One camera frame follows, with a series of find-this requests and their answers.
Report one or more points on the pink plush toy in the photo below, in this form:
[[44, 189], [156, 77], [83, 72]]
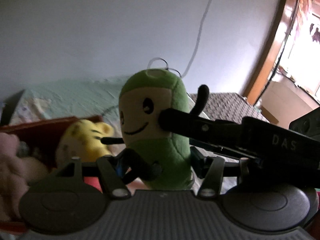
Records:
[[16, 175]]

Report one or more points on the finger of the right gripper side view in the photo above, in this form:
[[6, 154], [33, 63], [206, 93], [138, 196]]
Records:
[[185, 124]]

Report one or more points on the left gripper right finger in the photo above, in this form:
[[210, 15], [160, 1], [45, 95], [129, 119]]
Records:
[[210, 169]]

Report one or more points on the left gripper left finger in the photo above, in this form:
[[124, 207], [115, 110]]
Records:
[[114, 173]]

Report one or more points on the patterned dark blanket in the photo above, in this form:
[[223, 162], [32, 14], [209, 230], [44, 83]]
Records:
[[230, 107]]

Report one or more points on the green pea plush toy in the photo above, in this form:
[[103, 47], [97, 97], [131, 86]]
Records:
[[163, 157]]

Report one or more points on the yellow tiger plush toy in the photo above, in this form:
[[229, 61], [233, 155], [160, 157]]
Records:
[[83, 139]]

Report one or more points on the brown window frame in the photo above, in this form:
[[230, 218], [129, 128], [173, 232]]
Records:
[[264, 68]]

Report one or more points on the red cardboard box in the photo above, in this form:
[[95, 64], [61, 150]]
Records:
[[68, 199]]

